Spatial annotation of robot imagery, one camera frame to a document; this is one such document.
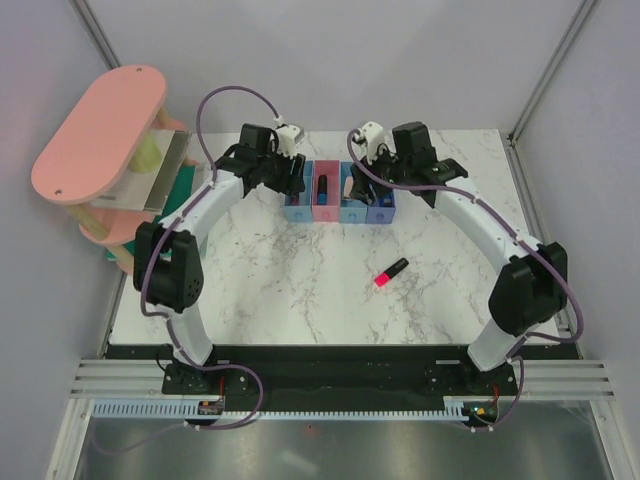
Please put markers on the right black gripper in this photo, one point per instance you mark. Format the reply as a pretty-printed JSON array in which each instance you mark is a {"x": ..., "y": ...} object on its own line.
[{"x": 361, "y": 190}]

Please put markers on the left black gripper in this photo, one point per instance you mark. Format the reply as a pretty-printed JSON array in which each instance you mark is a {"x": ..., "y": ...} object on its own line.
[{"x": 290, "y": 185}]

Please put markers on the pink cap highlighter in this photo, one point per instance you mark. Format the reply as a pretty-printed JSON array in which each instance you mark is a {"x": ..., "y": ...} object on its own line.
[{"x": 392, "y": 271}]

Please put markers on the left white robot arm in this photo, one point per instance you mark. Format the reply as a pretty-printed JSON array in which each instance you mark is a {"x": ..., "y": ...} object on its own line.
[{"x": 168, "y": 272}]

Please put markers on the white cable duct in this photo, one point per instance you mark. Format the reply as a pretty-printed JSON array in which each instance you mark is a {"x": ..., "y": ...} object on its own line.
[{"x": 205, "y": 411}]

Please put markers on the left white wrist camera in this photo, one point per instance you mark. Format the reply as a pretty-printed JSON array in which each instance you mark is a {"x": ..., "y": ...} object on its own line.
[{"x": 288, "y": 137}]

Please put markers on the left aluminium frame post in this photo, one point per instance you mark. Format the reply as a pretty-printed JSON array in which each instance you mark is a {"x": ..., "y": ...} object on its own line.
[{"x": 96, "y": 33}]

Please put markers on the aluminium frame post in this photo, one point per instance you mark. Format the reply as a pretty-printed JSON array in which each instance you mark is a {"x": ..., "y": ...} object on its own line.
[
  {"x": 96, "y": 33},
  {"x": 573, "y": 31}
]

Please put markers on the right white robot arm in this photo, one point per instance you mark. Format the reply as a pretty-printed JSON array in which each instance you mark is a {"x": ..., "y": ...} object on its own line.
[{"x": 530, "y": 275}]

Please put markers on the pink wooden shelf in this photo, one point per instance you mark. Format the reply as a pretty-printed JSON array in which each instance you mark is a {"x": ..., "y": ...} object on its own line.
[{"x": 107, "y": 130}]

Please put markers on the right aluminium frame post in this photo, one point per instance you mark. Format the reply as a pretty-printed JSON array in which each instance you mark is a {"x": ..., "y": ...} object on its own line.
[{"x": 573, "y": 31}]

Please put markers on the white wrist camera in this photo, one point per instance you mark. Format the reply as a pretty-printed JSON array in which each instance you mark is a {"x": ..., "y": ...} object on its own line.
[
  {"x": 371, "y": 136},
  {"x": 288, "y": 137}
]

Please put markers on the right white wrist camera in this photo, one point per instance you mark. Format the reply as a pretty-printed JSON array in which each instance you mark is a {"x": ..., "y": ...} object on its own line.
[{"x": 371, "y": 136}]

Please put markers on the pink bin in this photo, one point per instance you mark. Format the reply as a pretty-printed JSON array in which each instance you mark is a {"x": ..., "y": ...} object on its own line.
[{"x": 331, "y": 211}]

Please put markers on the blue cap highlighter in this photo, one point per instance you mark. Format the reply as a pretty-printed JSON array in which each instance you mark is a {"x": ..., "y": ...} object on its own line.
[{"x": 322, "y": 190}]

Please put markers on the green box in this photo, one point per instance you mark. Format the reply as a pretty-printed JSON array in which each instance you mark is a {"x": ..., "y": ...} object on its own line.
[{"x": 188, "y": 179}]

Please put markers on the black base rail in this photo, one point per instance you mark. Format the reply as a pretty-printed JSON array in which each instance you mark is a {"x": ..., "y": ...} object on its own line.
[{"x": 328, "y": 379}]

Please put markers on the light blue bin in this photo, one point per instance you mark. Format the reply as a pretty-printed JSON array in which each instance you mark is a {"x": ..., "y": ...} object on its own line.
[{"x": 302, "y": 213}]

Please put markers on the purple bin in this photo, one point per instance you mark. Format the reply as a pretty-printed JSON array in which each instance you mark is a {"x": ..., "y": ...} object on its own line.
[{"x": 376, "y": 214}]

